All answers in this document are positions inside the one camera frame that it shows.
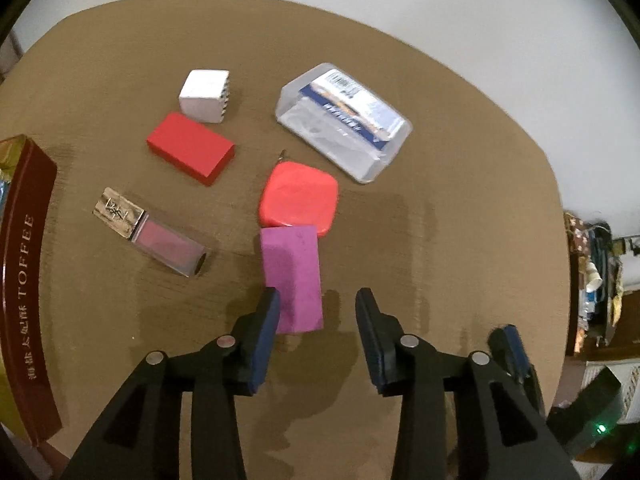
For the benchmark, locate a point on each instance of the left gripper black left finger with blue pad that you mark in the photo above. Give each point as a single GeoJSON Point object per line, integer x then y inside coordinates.
{"type": "Point", "coordinates": [137, 434]}

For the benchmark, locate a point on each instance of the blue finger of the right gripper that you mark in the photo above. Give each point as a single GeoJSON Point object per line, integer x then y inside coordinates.
{"type": "Point", "coordinates": [507, 349]}

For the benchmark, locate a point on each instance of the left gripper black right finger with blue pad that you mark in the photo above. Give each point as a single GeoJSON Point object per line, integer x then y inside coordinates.
{"type": "Point", "coordinates": [500, 434]}

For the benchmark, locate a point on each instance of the lip gloss tube gold cap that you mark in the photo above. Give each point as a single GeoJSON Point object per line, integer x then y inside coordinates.
{"type": "Point", "coordinates": [163, 243]}

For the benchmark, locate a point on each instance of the purple rectangular block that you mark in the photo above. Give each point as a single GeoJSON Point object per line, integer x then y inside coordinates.
{"type": "Point", "coordinates": [290, 259]}

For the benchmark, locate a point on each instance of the coral rounded square case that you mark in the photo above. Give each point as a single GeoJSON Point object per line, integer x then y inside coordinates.
{"type": "Point", "coordinates": [298, 195]}

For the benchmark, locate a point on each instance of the clear plastic card box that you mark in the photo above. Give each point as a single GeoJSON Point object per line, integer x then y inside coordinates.
{"type": "Point", "coordinates": [343, 120]}

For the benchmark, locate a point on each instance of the red rectangular block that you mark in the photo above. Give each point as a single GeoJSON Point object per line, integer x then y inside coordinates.
{"type": "Point", "coordinates": [192, 148]}

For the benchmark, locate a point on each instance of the white cube block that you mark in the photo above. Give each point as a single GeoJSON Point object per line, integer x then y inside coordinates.
{"type": "Point", "coordinates": [204, 95]}

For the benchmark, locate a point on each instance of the cluttered shelf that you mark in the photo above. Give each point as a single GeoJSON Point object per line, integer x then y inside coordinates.
{"type": "Point", "coordinates": [596, 283]}

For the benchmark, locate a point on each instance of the red gold tin box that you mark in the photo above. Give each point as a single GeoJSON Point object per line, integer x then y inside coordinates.
{"type": "Point", "coordinates": [28, 408]}

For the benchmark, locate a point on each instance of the brown tablecloth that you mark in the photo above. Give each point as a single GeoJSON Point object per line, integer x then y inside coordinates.
{"type": "Point", "coordinates": [461, 233]}

